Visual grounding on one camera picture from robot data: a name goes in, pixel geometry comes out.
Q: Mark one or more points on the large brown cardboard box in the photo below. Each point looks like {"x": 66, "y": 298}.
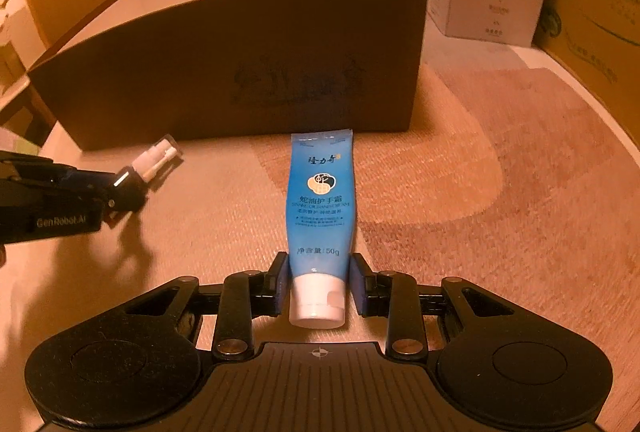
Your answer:
{"x": 598, "y": 42}

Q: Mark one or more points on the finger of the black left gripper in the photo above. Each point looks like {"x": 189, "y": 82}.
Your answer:
{"x": 125, "y": 190}

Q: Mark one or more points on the blue hand cream tube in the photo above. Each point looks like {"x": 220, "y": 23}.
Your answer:
{"x": 320, "y": 221}

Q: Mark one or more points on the brown spray bottle white nozzle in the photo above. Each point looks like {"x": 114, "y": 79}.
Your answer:
{"x": 152, "y": 160}

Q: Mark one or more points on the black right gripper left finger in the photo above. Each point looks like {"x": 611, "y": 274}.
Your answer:
{"x": 247, "y": 295}

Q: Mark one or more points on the brown storage box white inside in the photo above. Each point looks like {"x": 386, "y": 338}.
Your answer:
{"x": 135, "y": 70}

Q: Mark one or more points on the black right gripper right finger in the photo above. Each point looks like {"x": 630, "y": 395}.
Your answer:
{"x": 394, "y": 296}

